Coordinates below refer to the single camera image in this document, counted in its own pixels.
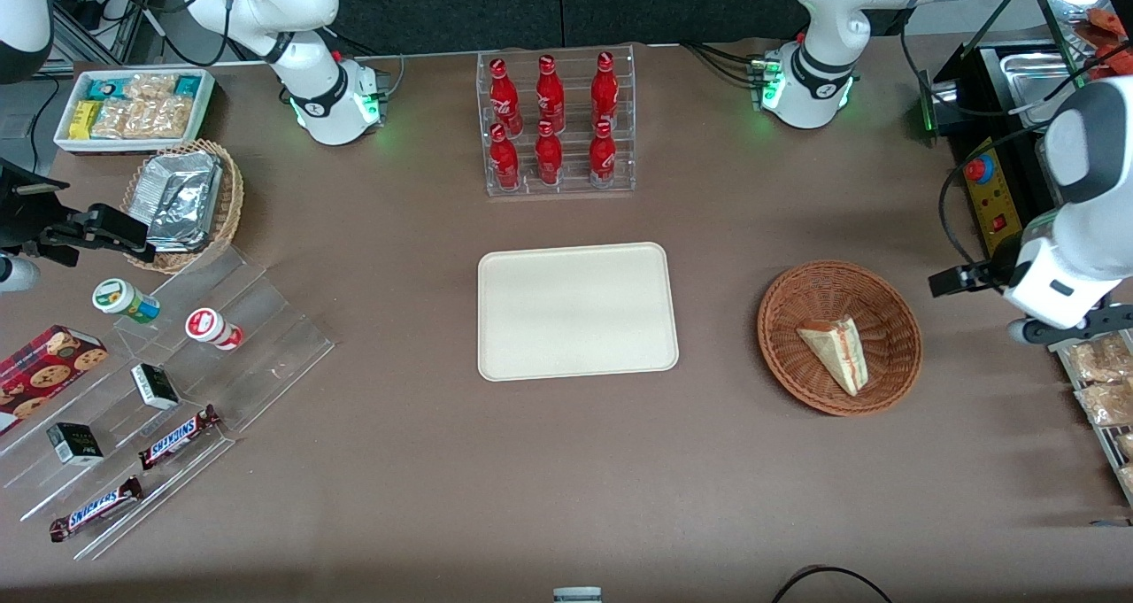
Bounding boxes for light wicker basket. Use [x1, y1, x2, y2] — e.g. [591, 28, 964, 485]
[120, 138, 246, 275]

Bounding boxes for ribbed silver foil pack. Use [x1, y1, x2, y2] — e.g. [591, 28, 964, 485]
[136, 150, 223, 223]

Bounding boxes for fried food in warmer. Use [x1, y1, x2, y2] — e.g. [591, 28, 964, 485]
[1074, 6, 1133, 83]

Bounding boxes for red lid white cup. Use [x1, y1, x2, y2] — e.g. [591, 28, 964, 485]
[184, 306, 244, 352]

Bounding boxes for green lid white cup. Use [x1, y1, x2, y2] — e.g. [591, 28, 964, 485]
[91, 277, 162, 325]

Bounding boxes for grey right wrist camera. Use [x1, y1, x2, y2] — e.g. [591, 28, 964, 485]
[0, 255, 42, 295]

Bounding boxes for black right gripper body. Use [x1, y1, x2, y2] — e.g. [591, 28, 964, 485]
[0, 160, 69, 259]

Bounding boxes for triangle sandwich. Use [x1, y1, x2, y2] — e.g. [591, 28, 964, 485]
[796, 314, 870, 398]

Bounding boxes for clear acrylic stepped stand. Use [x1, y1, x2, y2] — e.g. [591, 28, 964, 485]
[0, 246, 336, 561]

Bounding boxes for small black box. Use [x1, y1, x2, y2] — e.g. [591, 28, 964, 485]
[45, 421, 105, 467]
[130, 362, 181, 411]

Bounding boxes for steel warmer pan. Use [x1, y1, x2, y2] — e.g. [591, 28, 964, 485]
[998, 49, 1079, 133]

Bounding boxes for crinkled silver foil pack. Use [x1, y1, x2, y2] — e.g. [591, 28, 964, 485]
[149, 178, 219, 252]

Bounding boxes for brown wicker basket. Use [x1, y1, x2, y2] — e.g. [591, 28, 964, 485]
[757, 259, 924, 418]

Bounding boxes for yellow snack packet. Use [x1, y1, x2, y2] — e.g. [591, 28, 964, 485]
[68, 99, 101, 141]

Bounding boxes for cream plastic tray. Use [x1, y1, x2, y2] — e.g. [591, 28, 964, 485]
[477, 242, 681, 383]

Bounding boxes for white rectangular snack bin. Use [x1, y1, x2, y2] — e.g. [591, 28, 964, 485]
[53, 67, 217, 156]

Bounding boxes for black floor cable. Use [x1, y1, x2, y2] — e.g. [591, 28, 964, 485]
[769, 565, 896, 603]

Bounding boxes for tray of packaged snacks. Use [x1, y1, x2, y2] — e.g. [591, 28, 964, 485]
[1049, 324, 1133, 507]

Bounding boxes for snickers bar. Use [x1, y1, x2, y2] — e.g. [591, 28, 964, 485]
[49, 475, 144, 544]
[138, 404, 222, 471]

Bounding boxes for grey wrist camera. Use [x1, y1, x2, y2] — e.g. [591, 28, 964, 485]
[1008, 317, 1065, 348]
[0, 255, 42, 295]

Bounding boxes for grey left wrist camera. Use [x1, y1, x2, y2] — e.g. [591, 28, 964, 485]
[1008, 317, 1065, 348]

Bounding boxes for black food warmer cabinet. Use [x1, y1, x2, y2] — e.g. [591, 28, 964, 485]
[917, 0, 1133, 274]

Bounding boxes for clear acrylic bottle rack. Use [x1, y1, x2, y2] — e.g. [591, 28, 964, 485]
[475, 43, 637, 199]

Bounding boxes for black arm base cables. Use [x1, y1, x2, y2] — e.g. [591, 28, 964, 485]
[680, 40, 769, 92]

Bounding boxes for metal frame with cables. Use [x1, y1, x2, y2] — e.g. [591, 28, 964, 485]
[51, 0, 166, 66]

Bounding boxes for red cola bottle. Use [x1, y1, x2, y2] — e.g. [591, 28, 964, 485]
[535, 54, 567, 135]
[588, 119, 619, 189]
[489, 123, 522, 192]
[534, 120, 566, 187]
[590, 50, 620, 131]
[489, 58, 524, 137]

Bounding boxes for clear bag of crackers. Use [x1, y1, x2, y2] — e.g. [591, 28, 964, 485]
[91, 73, 194, 141]

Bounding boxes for red cookie box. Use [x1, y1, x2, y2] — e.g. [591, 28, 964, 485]
[0, 323, 110, 437]

